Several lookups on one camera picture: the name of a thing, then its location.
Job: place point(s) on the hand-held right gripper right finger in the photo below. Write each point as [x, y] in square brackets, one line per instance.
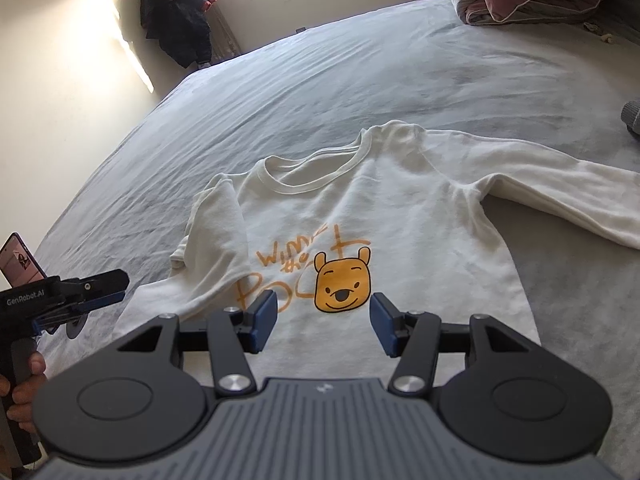
[382, 325]

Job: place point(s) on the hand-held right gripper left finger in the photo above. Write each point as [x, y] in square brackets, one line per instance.
[262, 320]

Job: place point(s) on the person's left hand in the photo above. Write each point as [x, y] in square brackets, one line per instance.
[22, 397]

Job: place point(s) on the white bear print shirt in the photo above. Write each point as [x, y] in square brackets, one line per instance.
[400, 220]

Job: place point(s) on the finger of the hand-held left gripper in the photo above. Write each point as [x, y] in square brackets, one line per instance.
[55, 317]
[105, 297]

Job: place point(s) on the smartphone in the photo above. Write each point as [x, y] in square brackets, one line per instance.
[20, 260]

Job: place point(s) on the small beige trinket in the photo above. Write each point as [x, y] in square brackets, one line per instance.
[606, 37]

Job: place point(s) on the grey folded sweater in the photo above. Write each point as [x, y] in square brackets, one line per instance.
[632, 117]

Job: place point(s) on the dark hanging jacket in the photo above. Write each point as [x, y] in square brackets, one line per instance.
[175, 20]

